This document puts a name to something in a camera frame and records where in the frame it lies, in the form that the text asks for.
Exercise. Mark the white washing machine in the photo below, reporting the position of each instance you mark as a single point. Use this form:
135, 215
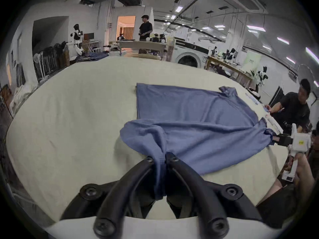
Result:
190, 55

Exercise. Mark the small white robot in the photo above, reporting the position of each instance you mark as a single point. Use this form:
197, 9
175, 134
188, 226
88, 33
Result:
261, 77

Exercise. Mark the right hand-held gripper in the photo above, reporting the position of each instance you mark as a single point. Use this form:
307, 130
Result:
300, 141

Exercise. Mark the desk with monitor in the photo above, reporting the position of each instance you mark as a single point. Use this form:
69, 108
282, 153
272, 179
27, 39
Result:
91, 42

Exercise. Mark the bed with beige sheet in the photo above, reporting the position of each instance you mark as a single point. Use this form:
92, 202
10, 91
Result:
82, 113

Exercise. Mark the person's right hand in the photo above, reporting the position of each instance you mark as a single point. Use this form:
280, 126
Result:
304, 170

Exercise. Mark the blue shirt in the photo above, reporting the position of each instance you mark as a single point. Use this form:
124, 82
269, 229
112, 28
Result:
194, 123

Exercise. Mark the table with small robots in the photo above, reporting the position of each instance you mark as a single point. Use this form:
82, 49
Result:
142, 45

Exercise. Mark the wooden table with equipment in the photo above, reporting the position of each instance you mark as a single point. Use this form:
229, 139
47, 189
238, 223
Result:
229, 65

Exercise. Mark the pile of blue cloth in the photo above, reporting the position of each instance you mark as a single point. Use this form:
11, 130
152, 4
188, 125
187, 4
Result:
92, 56

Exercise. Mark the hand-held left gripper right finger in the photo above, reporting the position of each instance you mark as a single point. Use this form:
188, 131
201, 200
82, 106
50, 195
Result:
192, 180

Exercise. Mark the white humanoid robot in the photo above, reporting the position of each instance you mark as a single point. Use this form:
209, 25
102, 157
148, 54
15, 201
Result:
76, 43

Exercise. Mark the person's legs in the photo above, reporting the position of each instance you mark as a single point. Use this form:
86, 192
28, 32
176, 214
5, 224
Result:
279, 203

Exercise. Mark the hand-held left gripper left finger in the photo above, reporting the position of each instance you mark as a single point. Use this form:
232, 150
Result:
129, 180

